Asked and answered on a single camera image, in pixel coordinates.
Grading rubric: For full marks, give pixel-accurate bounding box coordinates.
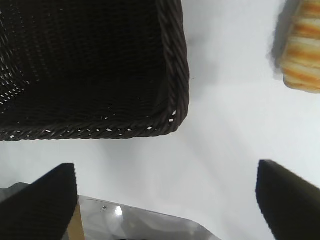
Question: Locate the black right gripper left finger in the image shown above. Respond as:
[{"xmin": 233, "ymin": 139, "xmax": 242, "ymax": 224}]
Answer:
[{"xmin": 0, "ymin": 162, "xmax": 78, "ymax": 240}]

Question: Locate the long striped bread roll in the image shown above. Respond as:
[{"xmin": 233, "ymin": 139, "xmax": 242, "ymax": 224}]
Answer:
[{"xmin": 279, "ymin": 0, "xmax": 320, "ymax": 95}]

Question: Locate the tan wooden strip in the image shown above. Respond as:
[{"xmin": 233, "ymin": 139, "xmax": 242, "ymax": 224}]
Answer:
[{"xmin": 66, "ymin": 199, "xmax": 85, "ymax": 240}]

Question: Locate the dark brown woven basket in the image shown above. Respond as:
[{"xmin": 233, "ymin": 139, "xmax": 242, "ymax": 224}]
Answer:
[{"xmin": 0, "ymin": 0, "xmax": 191, "ymax": 143}]

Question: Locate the shiny metal base plate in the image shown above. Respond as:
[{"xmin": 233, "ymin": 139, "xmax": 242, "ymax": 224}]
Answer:
[{"xmin": 77, "ymin": 194, "xmax": 223, "ymax": 240}]

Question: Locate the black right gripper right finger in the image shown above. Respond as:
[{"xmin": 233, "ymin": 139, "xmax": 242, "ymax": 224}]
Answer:
[{"xmin": 255, "ymin": 159, "xmax": 320, "ymax": 240}]

